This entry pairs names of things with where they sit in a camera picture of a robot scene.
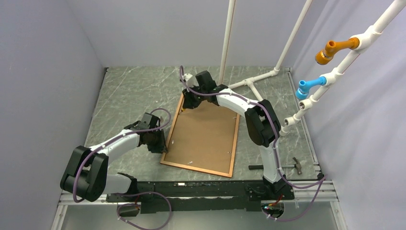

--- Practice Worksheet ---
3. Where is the orange pipe fitting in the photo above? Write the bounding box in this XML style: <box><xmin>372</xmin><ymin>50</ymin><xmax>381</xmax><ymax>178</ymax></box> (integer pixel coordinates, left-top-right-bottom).
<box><xmin>315</xmin><ymin>37</ymin><xmax>360</xmax><ymax>65</ymax></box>

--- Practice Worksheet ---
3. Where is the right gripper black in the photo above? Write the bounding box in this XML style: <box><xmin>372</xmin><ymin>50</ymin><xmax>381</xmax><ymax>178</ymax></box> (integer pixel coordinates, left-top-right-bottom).
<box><xmin>182</xmin><ymin>85</ymin><xmax>206</xmax><ymax>111</ymax></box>

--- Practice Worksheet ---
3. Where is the red wooden picture frame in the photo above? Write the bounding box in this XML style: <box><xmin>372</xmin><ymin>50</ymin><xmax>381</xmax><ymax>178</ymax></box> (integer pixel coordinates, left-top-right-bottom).
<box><xmin>159</xmin><ymin>93</ymin><xmax>241</xmax><ymax>178</ymax></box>

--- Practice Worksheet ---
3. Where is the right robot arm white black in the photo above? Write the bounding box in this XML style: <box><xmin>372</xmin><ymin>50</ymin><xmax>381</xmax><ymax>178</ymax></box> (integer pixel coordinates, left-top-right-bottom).
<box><xmin>179</xmin><ymin>66</ymin><xmax>291</xmax><ymax>199</ymax></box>

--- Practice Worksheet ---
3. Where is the white PVC pipe stand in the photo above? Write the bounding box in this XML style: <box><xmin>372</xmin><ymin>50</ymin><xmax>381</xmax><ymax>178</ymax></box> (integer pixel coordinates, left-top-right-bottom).
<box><xmin>218</xmin><ymin>0</ymin><xmax>406</xmax><ymax>137</ymax></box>

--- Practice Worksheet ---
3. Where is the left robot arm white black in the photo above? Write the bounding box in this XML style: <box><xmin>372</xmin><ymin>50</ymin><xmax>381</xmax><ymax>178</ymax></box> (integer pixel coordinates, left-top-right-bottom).
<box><xmin>60</xmin><ymin>113</ymin><xmax>168</xmax><ymax>203</ymax></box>

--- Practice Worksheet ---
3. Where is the blue pipe fitting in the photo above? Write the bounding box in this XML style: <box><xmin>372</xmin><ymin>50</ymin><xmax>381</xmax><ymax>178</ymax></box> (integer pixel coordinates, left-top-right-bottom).
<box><xmin>295</xmin><ymin>76</ymin><xmax>327</xmax><ymax>100</ymax></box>

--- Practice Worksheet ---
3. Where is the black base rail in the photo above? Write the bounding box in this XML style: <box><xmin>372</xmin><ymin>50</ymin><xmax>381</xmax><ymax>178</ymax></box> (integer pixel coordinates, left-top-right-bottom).
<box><xmin>106</xmin><ymin>180</ymin><xmax>295</xmax><ymax>214</ymax></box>

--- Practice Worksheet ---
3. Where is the black handle hammer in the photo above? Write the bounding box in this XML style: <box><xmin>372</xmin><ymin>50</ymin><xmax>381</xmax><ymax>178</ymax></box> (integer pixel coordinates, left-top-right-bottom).
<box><xmin>248</xmin><ymin>157</ymin><xmax>303</xmax><ymax>175</ymax></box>

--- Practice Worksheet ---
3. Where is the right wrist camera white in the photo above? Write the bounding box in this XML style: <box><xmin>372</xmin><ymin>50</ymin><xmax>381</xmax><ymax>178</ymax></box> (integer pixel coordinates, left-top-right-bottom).
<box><xmin>183</xmin><ymin>73</ymin><xmax>199</xmax><ymax>89</ymax></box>

